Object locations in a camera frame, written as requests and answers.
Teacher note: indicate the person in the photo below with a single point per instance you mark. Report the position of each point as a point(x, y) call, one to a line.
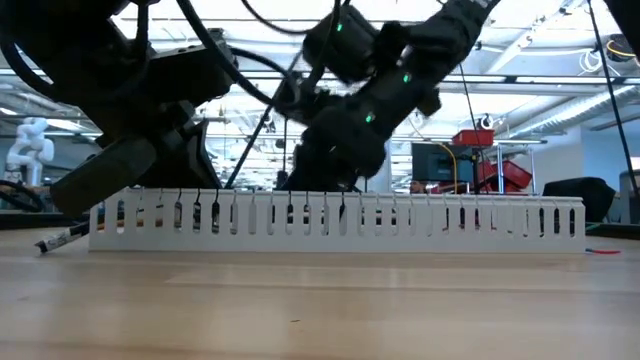
point(417, 187)

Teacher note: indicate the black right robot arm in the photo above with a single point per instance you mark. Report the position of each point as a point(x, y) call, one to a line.
point(440, 40)

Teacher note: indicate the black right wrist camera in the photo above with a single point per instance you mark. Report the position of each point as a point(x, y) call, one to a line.
point(307, 100)

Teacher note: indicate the red storage bin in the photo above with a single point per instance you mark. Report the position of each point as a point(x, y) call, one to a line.
point(472, 137)
point(517, 175)

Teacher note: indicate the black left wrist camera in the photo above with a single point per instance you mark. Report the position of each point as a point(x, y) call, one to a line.
point(195, 70)

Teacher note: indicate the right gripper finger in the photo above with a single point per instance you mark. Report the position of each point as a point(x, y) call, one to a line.
point(320, 175)

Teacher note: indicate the black aluminium rig frame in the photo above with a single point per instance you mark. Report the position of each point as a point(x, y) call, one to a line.
point(30, 220)

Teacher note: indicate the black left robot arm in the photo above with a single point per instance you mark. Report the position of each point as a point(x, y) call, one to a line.
point(60, 75)

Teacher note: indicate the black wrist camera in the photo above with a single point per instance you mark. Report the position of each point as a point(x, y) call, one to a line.
point(307, 100)
point(195, 70)

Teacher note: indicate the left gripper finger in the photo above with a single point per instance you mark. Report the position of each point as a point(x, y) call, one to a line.
point(175, 172)
point(205, 160)

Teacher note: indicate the metal shelf rack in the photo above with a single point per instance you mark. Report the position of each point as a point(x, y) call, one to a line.
point(500, 155)

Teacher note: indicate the black monitor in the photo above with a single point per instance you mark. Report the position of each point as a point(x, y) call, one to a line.
point(440, 162)

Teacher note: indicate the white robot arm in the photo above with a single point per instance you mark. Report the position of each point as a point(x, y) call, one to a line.
point(30, 150)

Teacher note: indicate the black monitor stand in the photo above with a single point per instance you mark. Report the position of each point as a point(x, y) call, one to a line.
point(476, 170)

